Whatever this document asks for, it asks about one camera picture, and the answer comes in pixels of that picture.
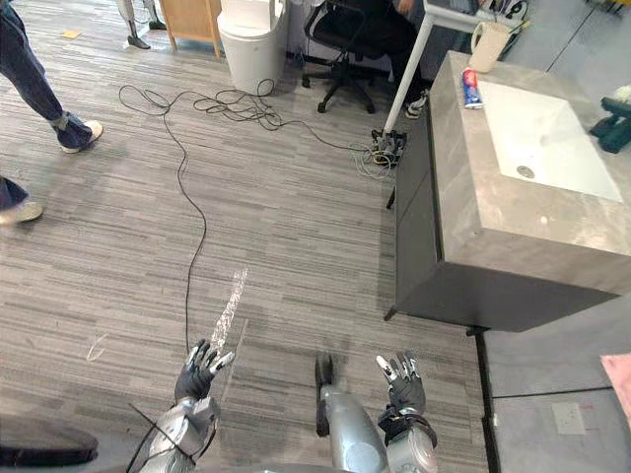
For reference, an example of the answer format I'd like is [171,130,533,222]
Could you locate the toothpaste tube red blue white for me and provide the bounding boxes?
[460,67,483,109]

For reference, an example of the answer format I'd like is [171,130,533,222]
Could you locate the black office chair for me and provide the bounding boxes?
[298,0,395,115]

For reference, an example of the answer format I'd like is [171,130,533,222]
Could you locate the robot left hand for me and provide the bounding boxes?
[174,338,237,401]

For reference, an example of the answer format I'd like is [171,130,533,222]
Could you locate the dark shoe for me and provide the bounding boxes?
[0,426,100,468]

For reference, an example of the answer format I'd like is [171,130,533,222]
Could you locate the wooden cabinet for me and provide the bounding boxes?
[158,0,224,59]

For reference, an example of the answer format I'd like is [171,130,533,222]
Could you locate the white toilet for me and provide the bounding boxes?
[216,0,289,96]

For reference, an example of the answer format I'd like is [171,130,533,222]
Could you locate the silver robot leg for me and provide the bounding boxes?
[314,350,390,473]

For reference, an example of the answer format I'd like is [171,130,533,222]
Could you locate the person seated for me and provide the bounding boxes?
[364,0,430,120]

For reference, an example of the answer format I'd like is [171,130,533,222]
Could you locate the dark green cordless tool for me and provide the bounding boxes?
[588,96,631,155]

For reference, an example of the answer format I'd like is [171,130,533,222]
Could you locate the power strip with plugs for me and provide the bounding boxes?
[352,127,409,179]

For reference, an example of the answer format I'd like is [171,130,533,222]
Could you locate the white rectangular sink basin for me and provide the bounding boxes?
[476,79,624,204]

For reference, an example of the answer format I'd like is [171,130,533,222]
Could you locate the black floor cable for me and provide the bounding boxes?
[118,78,381,352]

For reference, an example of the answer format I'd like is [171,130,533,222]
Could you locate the pink cloth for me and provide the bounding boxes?
[598,352,631,418]

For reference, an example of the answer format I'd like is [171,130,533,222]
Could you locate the white desk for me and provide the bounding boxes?
[422,0,525,34]

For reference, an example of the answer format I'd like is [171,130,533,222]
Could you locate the white table leg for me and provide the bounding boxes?
[382,8,439,137]

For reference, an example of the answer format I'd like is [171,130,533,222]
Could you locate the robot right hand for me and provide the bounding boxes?
[375,350,427,415]

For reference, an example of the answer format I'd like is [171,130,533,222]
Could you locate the grey stone washtable cabinet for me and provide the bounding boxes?
[384,50,631,337]

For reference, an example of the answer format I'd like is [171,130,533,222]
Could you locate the cream plastic pitcher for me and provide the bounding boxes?
[467,20,515,74]

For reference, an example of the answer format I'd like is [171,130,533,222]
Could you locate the humanoid robot legs standing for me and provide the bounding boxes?
[116,0,168,50]

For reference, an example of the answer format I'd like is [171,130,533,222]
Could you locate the person walking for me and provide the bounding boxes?
[0,0,105,227]

